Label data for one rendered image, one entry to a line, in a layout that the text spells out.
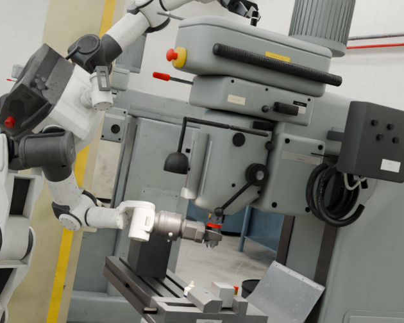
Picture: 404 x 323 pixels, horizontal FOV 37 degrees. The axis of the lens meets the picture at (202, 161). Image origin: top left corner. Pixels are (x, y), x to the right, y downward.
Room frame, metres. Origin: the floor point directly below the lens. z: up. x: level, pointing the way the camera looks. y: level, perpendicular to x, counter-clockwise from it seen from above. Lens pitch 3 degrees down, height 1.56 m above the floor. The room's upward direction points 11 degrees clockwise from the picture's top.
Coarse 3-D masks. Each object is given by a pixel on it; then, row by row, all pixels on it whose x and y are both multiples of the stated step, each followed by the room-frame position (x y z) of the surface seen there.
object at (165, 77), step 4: (156, 72) 1.89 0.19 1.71; (160, 72) 1.90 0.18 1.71; (156, 76) 1.89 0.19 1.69; (160, 76) 1.89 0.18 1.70; (164, 76) 1.90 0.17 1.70; (168, 76) 1.90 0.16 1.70; (164, 80) 1.91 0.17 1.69; (168, 80) 1.91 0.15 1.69; (172, 80) 1.92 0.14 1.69; (176, 80) 1.92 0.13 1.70; (180, 80) 1.93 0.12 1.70; (184, 80) 1.93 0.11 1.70; (188, 84) 1.95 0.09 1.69; (192, 84) 1.95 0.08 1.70
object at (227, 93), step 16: (192, 80) 1.96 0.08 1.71; (208, 80) 1.85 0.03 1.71; (224, 80) 1.76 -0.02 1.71; (240, 80) 1.78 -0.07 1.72; (192, 96) 1.94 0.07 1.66; (208, 96) 1.83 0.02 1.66; (224, 96) 1.76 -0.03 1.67; (240, 96) 1.78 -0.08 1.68; (256, 96) 1.81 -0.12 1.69; (272, 96) 1.83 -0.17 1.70; (288, 96) 1.86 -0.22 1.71; (304, 96) 1.89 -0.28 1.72; (240, 112) 1.80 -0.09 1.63; (256, 112) 1.81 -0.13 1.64; (272, 112) 1.84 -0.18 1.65; (304, 112) 1.89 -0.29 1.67
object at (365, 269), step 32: (384, 192) 1.99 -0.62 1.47; (288, 224) 2.18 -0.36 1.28; (320, 224) 2.03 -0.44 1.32; (352, 224) 1.95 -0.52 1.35; (384, 224) 1.99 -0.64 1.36; (288, 256) 2.16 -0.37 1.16; (320, 256) 1.99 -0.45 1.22; (352, 256) 1.94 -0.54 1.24; (384, 256) 2.00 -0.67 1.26; (352, 288) 1.95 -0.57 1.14; (384, 288) 2.01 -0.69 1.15; (320, 320) 1.94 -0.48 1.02; (352, 320) 1.94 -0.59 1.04; (384, 320) 2.01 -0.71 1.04
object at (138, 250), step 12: (132, 240) 2.41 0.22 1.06; (156, 240) 2.25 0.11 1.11; (132, 252) 2.36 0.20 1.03; (144, 252) 2.24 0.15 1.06; (156, 252) 2.25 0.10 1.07; (168, 252) 2.27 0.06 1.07; (132, 264) 2.32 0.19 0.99; (144, 264) 2.24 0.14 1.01; (156, 264) 2.26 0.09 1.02; (156, 276) 2.26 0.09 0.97
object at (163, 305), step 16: (160, 304) 1.71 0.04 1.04; (176, 304) 1.76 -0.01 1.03; (192, 304) 1.78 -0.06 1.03; (240, 304) 1.76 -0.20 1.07; (160, 320) 1.68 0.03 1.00; (176, 320) 1.68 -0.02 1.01; (192, 320) 1.70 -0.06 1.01; (208, 320) 1.72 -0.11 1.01; (224, 320) 1.74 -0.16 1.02; (240, 320) 1.77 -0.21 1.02; (256, 320) 1.79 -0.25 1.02
